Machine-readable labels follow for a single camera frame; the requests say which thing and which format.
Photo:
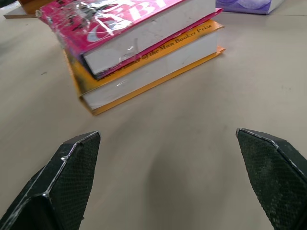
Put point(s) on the purple book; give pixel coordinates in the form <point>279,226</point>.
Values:
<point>249,4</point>

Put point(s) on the orange paperback book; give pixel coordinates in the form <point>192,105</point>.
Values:
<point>148,72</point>

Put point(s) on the pink paperback book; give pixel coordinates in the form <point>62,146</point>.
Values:
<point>134,31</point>

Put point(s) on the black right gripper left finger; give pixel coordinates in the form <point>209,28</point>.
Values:
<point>64,182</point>

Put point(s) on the brown wooden object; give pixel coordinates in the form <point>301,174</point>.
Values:
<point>19,10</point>

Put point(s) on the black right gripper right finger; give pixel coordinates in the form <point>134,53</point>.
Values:
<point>273,177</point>

